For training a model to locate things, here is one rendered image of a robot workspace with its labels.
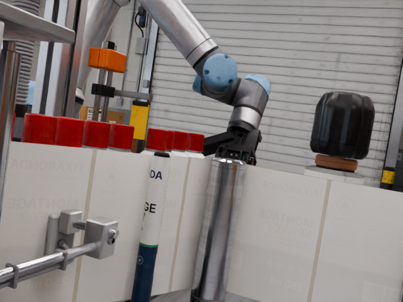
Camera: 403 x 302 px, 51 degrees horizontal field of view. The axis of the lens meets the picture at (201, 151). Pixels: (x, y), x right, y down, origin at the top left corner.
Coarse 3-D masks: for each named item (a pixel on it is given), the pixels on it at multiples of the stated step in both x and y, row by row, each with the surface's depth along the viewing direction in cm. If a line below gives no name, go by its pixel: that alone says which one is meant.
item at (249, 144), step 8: (232, 128) 103; (240, 128) 102; (248, 128) 101; (240, 136) 104; (248, 136) 101; (256, 136) 101; (224, 144) 100; (232, 144) 99; (240, 144) 101; (248, 144) 100; (256, 144) 101; (224, 152) 98; (232, 152) 99; (240, 152) 97; (248, 152) 97; (240, 160) 99; (248, 160) 99
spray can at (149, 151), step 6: (150, 132) 67; (156, 132) 66; (162, 132) 66; (168, 132) 68; (150, 138) 67; (156, 138) 66; (162, 138) 67; (150, 144) 67; (156, 144) 66; (162, 144) 67; (144, 150) 67; (150, 150) 67; (156, 150) 67; (162, 150) 67
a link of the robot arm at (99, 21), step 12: (96, 0) 104; (108, 0) 105; (120, 0) 106; (96, 12) 104; (108, 12) 106; (96, 24) 105; (108, 24) 107; (84, 36) 104; (96, 36) 105; (84, 48) 104; (84, 60) 105; (84, 72) 106; (84, 84) 108
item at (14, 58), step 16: (0, 32) 21; (0, 48) 22; (0, 64) 25; (16, 64) 25; (0, 80) 25; (16, 80) 26; (0, 96) 25; (16, 96) 26; (0, 112) 25; (0, 128) 25; (0, 144) 25; (0, 160) 25; (0, 176) 26; (0, 192) 26; (0, 208) 26
